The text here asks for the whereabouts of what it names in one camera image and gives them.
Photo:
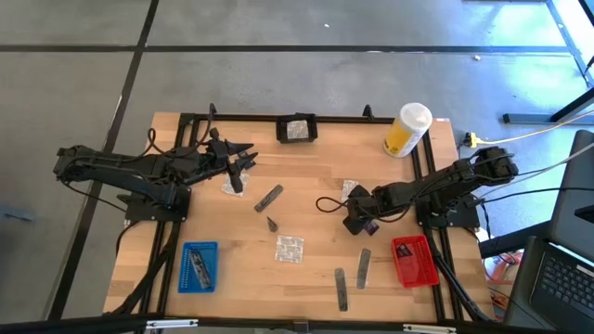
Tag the narrow white printed sachet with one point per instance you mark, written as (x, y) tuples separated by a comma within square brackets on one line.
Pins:
[(345, 188)]

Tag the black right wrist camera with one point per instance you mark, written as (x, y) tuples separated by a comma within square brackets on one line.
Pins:
[(358, 194)]

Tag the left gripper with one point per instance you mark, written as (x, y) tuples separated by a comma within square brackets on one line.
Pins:
[(223, 153)]

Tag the black metal desk frame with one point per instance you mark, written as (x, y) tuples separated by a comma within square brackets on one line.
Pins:
[(524, 118)]

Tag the wide grey metal strip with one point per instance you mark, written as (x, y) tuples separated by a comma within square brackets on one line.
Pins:
[(364, 269)]

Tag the black plastic basket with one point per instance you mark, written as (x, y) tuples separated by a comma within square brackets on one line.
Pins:
[(280, 134)]

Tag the blue plastic basket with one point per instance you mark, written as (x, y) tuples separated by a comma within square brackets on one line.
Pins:
[(183, 278)]

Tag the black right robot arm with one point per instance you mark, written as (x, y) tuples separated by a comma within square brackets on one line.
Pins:
[(441, 178)]

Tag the dark grey laptop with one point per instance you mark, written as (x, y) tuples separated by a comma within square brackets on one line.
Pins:
[(561, 283)]

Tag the red plastic basket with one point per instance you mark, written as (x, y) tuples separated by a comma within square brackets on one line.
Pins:
[(422, 269)]

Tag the silver frame bracket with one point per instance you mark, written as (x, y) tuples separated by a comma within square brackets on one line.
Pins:
[(429, 328), (171, 324)]

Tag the narrow grey metal strip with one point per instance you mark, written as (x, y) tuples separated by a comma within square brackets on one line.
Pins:
[(341, 290)]

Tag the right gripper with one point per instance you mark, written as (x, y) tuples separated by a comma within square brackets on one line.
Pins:
[(376, 201)]

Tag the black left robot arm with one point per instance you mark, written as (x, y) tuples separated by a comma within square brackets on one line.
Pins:
[(116, 164)]

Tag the black clamp hook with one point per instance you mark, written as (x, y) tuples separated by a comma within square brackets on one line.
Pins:
[(213, 110), (368, 112)]

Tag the dark purple toiletry tube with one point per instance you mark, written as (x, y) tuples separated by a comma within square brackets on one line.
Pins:
[(371, 228), (405, 251)]

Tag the black aluminium table frame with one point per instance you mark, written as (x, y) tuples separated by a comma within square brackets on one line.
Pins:
[(241, 118)]

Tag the white wipes canister yellow label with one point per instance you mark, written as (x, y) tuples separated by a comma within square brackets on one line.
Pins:
[(404, 134)]

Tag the large white printed sachet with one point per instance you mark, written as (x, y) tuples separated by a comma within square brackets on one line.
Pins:
[(289, 249)]

